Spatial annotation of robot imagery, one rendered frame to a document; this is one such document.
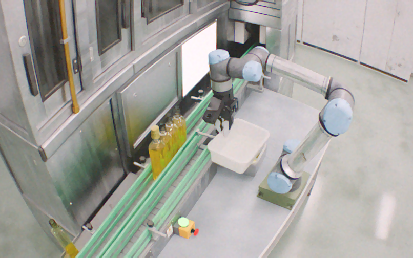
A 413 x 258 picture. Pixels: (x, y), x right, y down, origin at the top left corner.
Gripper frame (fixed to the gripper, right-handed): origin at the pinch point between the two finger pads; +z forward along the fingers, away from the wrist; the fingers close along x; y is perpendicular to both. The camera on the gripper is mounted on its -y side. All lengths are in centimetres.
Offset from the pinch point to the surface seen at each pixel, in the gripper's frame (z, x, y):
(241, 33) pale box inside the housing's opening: -3, 44, 106
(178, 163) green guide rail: 13.4, 17.2, -9.4
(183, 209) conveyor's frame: 26.0, 7.8, -23.5
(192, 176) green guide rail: 17.8, 10.5, -10.1
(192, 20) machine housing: -33, 39, 43
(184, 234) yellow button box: 31.2, 1.9, -33.0
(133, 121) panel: -6.6, 33.4, -14.4
